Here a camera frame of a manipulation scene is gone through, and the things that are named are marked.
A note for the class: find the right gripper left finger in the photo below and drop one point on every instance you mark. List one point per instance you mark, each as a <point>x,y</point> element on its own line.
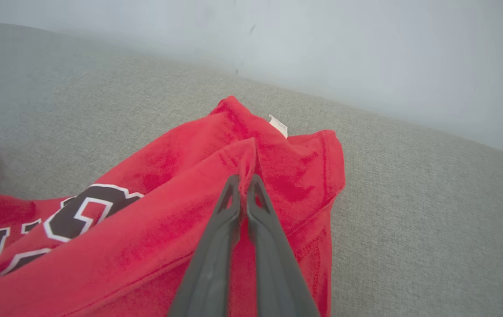
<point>211,264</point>

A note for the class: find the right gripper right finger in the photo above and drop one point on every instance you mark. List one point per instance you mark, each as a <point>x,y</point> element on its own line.
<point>273,264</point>

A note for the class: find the red jersey with black lettering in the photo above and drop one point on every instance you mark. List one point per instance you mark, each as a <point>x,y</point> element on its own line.
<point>145,229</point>

